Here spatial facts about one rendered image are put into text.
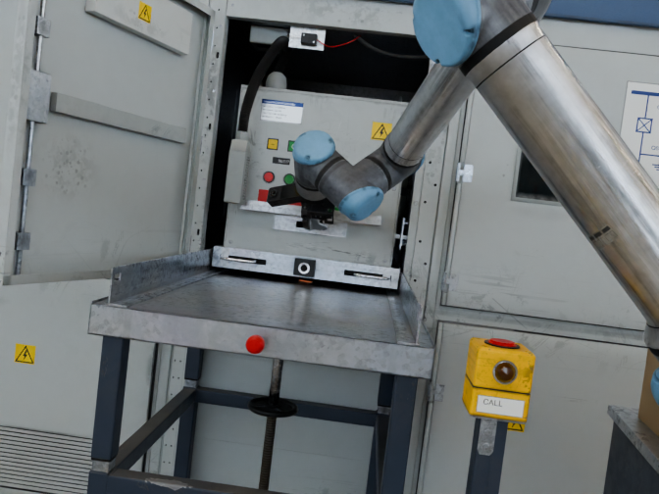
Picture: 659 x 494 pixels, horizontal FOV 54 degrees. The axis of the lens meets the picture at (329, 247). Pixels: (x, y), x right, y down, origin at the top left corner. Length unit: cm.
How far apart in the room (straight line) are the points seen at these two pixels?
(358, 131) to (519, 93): 103
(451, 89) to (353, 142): 72
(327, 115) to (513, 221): 60
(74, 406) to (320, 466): 73
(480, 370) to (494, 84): 39
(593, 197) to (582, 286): 100
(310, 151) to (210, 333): 45
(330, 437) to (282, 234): 59
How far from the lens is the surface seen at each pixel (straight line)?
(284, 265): 185
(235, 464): 197
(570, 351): 190
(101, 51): 161
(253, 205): 184
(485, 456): 99
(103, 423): 130
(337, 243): 185
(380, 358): 115
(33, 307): 204
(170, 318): 119
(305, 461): 194
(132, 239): 172
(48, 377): 206
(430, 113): 124
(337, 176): 136
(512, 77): 88
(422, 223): 181
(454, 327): 182
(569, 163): 89
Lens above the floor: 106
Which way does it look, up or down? 3 degrees down
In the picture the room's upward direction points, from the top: 7 degrees clockwise
